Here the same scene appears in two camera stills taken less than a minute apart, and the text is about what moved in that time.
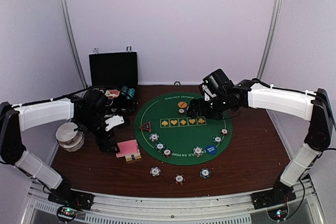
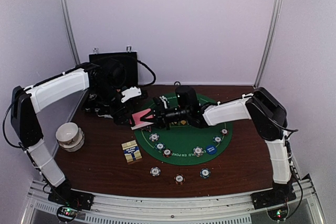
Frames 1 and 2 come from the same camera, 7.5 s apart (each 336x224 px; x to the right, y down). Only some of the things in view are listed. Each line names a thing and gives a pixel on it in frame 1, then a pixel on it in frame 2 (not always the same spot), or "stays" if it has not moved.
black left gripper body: x=100 y=140 -> x=114 y=112
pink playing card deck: x=129 y=149 -> x=139 y=123
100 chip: x=224 y=131 stays
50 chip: x=159 y=146 stays
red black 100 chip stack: x=179 y=179 stays
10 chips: x=198 y=151 stays
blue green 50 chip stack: x=205 y=173 stays
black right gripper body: x=213 y=110 -> x=170 y=115
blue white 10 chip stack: x=155 y=171 stays
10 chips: x=154 y=137 stays
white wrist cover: x=115 y=120 -> x=133 y=92
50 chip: x=217 y=139 stays
